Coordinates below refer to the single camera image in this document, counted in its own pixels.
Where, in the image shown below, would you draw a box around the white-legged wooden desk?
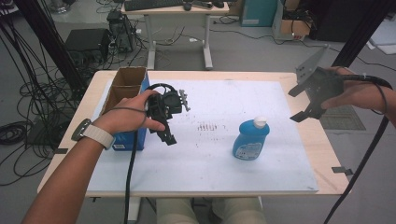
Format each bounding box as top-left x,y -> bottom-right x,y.
120,0 -> 230,71

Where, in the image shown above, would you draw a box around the white paper sheets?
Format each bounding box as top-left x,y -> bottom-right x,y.
367,18 -> 396,55

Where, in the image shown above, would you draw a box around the blue cardboard box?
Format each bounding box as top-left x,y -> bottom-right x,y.
98,66 -> 151,152

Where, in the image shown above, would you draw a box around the white strap wristwatch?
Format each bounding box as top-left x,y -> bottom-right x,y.
70,118 -> 116,151

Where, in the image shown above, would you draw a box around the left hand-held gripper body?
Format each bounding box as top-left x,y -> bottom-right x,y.
148,89 -> 191,125

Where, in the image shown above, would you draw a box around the black metal stand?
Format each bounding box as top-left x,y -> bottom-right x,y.
13,0 -> 87,97
331,0 -> 396,68

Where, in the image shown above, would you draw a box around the grey floor mat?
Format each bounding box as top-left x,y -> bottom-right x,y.
318,105 -> 367,131

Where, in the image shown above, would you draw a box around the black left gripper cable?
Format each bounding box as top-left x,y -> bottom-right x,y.
123,82 -> 171,224

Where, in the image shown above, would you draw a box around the black keyboard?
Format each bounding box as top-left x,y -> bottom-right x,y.
123,0 -> 185,12

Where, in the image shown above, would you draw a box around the teal box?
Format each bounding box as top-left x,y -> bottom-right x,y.
239,0 -> 279,28

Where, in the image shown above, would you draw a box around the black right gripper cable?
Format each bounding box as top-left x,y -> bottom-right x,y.
323,74 -> 394,224

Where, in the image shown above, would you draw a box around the black computer tower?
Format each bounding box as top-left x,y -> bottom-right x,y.
106,9 -> 138,53

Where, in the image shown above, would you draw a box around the white foam board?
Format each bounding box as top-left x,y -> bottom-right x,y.
86,78 -> 319,194

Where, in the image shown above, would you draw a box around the person's left hand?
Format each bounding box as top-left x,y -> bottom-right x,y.
92,90 -> 166,136

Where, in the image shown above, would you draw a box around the flat black equipment box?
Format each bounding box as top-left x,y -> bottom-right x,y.
64,28 -> 110,63

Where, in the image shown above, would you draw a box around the blue bottle with white cap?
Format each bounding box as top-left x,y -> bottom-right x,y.
232,116 -> 271,161

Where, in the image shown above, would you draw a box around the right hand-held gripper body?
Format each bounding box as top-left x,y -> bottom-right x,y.
295,44 -> 345,119

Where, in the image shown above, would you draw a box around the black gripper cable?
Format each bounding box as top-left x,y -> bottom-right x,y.
323,74 -> 394,224
123,82 -> 171,224

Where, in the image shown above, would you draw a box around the bundle of black cables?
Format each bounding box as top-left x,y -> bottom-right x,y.
0,18 -> 82,188

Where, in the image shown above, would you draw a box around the person's beige trousers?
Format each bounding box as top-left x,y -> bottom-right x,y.
155,196 -> 268,224

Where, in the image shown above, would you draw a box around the person's right hand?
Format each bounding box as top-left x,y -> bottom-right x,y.
320,65 -> 387,115

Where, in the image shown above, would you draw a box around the brown and white carton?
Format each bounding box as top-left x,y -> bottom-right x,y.
272,0 -> 312,41

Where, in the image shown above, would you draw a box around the white table leg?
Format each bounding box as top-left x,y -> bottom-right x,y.
127,196 -> 142,223

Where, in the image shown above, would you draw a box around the large black box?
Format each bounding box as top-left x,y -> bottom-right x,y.
309,0 -> 372,43

